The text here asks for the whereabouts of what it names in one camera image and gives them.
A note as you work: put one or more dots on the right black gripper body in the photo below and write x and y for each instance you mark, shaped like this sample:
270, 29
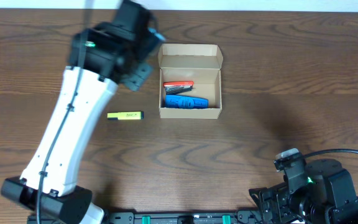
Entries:
288, 206

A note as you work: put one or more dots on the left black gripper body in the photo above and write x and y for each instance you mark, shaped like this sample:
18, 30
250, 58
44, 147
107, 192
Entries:
134, 73

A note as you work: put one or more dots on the yellow highlighter pen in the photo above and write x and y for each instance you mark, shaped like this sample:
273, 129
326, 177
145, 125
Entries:
126, 115

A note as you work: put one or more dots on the brown cardboard box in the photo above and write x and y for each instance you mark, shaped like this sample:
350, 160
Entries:
197, 63

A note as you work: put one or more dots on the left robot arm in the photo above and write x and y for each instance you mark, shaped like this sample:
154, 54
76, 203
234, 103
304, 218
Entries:
101, 59

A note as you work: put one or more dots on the green clamp right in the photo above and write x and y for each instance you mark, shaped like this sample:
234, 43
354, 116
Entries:
226, 219

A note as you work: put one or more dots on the green clamp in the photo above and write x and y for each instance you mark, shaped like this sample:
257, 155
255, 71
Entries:
226, 219
146, 220

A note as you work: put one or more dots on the green clamp left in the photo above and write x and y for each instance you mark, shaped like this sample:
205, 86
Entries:
146, 220

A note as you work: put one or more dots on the black aluminium mounting rail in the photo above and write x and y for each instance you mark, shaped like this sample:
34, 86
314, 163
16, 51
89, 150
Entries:
241, 217

